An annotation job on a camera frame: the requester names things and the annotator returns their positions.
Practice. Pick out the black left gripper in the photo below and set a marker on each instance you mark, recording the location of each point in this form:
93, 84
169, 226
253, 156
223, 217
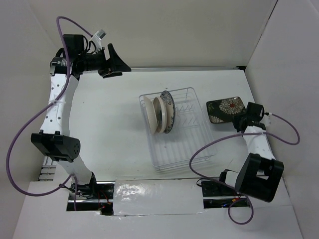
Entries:
115, 63

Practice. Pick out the blue and white patterned plate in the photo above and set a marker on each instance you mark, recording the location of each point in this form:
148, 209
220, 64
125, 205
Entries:
170, 110

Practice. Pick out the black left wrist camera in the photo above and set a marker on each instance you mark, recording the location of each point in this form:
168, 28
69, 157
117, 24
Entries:
74, 44

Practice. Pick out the silver taped front panel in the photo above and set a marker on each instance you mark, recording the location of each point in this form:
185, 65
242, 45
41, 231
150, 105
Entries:
157, 197

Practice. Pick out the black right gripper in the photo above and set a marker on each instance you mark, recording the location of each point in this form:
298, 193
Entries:
236, 119

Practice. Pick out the orange rimmed petal pattern plate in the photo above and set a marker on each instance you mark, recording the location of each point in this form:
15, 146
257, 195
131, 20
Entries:
151, 114

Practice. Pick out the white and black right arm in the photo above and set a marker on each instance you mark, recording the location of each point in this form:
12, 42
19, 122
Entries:
260, 174

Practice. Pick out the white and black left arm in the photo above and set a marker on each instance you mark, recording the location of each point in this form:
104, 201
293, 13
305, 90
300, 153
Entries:
54, 139

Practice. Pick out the cream plate with blue centre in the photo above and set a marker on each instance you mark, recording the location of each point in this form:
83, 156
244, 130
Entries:
161, 111

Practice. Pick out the dark square patterned plate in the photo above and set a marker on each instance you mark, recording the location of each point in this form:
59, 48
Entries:
223, 110

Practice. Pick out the white wire dish rack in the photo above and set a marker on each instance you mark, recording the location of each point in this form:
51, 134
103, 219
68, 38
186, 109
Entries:
190, 131

